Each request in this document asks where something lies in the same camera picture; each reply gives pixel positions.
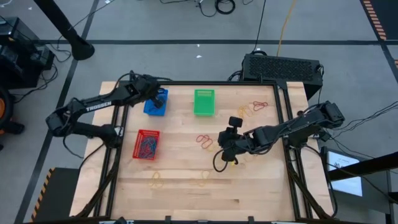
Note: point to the orange black wheeled device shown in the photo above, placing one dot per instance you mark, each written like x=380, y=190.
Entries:
x=4, y=109

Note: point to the black hazard striped mat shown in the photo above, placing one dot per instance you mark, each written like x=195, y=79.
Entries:
x=388, y=15
x=62, y=193

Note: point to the red plastic basket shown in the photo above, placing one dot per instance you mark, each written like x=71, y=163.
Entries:
x=146, y=131

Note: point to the black perforated computer box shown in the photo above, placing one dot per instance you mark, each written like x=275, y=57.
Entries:
x=280, y=68

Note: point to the black pole with base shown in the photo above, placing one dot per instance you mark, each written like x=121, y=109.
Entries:
x=82, y=49

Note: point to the black equipment cart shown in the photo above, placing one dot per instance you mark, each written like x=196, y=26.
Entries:
x=18, y=46

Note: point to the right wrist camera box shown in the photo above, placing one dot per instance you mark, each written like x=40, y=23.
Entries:
x=236, y=122

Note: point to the black aluminium table frame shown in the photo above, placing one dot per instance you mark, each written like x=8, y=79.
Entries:
x=217, y=83

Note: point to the teal rubber band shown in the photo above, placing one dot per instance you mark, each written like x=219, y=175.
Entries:
x=150, y=144

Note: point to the black beam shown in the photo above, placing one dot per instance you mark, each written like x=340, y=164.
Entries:
x=373, y=163

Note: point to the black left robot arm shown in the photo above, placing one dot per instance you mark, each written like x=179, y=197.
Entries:
x=93, y=107

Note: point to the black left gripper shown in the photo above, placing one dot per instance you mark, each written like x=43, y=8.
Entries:
x=144, y=88

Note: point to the green plastic basket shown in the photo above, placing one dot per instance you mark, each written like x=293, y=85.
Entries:
x=203, y=104

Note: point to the white screen monitor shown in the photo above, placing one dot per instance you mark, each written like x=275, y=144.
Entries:
x=345, y=174

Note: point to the red rubber band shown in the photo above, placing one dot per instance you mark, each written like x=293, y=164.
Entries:
x=267, y=105
x=196, y=139
x=143, y=152

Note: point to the blue plastic basket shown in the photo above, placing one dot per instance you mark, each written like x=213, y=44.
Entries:
x=149, y=109

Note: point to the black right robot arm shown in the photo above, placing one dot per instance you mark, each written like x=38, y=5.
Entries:
x=295, y=124

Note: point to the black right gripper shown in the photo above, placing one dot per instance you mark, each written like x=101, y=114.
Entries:
x=234, y=141

